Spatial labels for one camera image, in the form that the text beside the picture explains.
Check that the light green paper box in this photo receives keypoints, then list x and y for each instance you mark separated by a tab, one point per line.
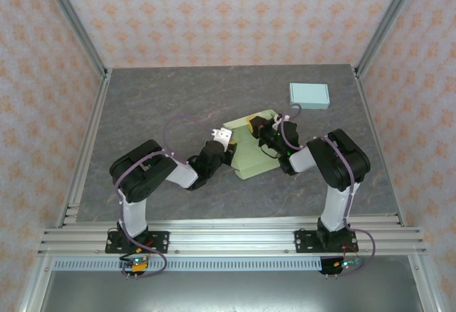
249	151

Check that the light blue paper box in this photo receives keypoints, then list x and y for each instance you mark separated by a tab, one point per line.
308	95

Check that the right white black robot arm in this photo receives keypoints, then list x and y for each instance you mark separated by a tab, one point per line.
335	205

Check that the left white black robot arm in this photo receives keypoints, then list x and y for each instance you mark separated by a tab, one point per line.
135	216

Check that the aluminium cross beam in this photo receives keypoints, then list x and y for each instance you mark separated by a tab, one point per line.
231	240

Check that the grey metal sheet panel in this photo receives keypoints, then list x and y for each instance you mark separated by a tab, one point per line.
231	294

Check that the right aluminium side rail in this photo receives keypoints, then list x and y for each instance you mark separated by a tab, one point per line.
368	112

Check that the aluminium side rail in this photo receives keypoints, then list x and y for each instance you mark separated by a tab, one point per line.
93	123
368	112

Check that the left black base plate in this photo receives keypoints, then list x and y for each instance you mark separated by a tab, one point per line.
160	240

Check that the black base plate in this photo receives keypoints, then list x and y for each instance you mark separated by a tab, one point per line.
160	240
303	240

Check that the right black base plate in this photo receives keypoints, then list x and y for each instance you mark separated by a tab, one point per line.
303	240

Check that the left aluminium side rail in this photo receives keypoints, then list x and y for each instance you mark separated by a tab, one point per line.
93	123

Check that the right aluminium frame post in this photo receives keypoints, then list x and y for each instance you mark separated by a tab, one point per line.
390	16

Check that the aluminium frame post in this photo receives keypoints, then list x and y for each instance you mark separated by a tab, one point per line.
390	16
73	16

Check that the left aluminium frame post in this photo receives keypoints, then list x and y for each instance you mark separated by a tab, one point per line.
73	16

